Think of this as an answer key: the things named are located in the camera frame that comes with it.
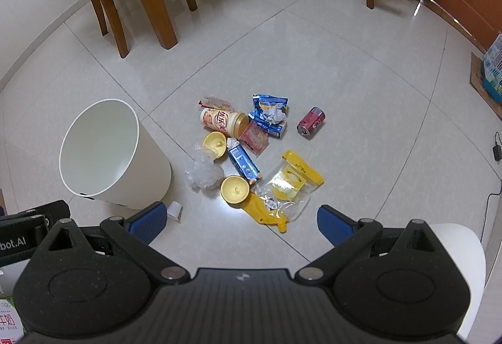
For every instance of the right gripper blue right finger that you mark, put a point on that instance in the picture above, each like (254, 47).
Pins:
(340, 230)

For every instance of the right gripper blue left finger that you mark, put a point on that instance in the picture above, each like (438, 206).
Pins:
(139, 229)

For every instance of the small white plastic cup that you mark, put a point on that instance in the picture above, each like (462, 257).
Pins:
(174, 211)

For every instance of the clear plastic wrap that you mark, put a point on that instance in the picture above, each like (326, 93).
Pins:
(203, 173)

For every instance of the white plastic trash bin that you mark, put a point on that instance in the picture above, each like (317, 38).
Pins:
(108, 155)

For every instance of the yellow cup lid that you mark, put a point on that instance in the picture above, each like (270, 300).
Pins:
(234, 190)
(215, 144)

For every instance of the red soda can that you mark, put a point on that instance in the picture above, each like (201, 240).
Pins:
(310, 123)

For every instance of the blue milk carton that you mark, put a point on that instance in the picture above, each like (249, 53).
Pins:
(244, 164)

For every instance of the white tissue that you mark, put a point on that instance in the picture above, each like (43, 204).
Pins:
(274, 115)

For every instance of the orange milk tea cup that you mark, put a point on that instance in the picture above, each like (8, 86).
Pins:
(231, 124)

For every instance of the blue snack bag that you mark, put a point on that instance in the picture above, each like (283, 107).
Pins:
(263, 101)

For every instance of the red clear snack wrapper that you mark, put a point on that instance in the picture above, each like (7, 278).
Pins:
(216, 103)

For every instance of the clear yellow zip bag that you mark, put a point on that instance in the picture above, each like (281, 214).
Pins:
(287, 189)

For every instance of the yellow plastic scoop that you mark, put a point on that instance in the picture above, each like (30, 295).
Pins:
(255, 207)

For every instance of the pink foil snack packet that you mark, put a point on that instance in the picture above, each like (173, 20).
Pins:
(254, 138)

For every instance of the white round stool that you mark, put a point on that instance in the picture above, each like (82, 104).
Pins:
(466, 250)

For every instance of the blue cardboard box right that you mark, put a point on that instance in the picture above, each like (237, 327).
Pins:
(486, 76)

